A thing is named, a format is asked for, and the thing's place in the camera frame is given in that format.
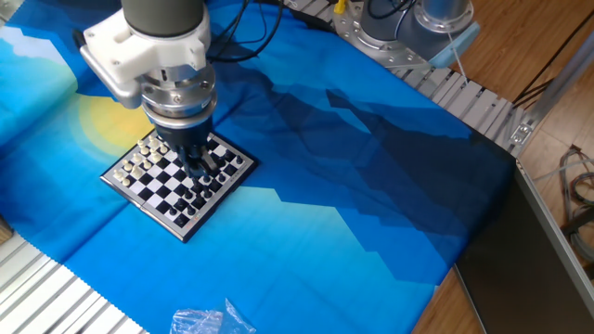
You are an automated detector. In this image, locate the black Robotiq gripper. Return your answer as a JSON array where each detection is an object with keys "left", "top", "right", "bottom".
[{"left": 155, "top": 115, "right": 220, "bottom": 180}]

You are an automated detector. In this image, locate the black white folding chessboard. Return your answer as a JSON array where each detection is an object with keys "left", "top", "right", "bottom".
[{"left": 99, "top": 129, "right": 259, "bottom": 244}]

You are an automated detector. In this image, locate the silver vented wrist box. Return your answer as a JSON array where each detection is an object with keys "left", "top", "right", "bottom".
[{"left": 78, "top": 45, "right": 145, "bottom": 110}]

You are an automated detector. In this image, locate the blue mountain print cloth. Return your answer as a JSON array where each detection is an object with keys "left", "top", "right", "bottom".
[{"left": 0, "top": 0, "right": 516, "bottom": 334}]

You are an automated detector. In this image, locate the clear plastic zip bag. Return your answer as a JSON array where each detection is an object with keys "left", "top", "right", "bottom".
[{"left": 169, "top": 298, "right": 258, "bottom": 334}]

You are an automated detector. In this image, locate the black aluminium framed panel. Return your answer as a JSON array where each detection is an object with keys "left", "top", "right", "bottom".
[{"left": 453, "top": 160, "right": 594, "bottom": 334}]

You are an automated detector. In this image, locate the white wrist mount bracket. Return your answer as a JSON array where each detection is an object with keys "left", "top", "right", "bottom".
[{"left": 82, "top": 11, "right": 213, "bottom": 87}]

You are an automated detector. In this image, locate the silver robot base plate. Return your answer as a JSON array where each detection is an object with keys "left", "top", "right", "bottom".
[{"left": 332, "top": 2, "right": 423, "bottom": 71}]

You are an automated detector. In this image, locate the aluminium corner bracket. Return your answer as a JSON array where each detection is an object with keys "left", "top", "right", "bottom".
[{"left": 509, "top": 121, "right": 535, "bottom": 146}]

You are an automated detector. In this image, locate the grey cable bundle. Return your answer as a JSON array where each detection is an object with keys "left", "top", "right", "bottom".
[{"left": 533, "top": 144, "right": 594, "bottom": 265}]

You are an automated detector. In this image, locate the black floor cable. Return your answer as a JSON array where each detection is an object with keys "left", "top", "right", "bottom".
[{"left": 511, "top": 8, "right": 594, "bottom": 110}]

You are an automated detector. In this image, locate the aluminium frame beam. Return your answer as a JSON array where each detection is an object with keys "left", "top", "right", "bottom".
[{"left": 510, "top": 32, "right": 594, "bottom": 157}]

